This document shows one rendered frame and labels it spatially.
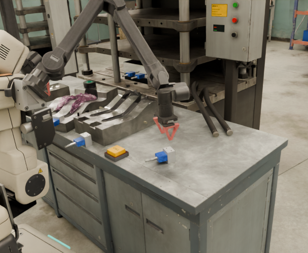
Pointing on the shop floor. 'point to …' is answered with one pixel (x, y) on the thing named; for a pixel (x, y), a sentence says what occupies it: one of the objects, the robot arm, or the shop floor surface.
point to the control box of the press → (233, 40)
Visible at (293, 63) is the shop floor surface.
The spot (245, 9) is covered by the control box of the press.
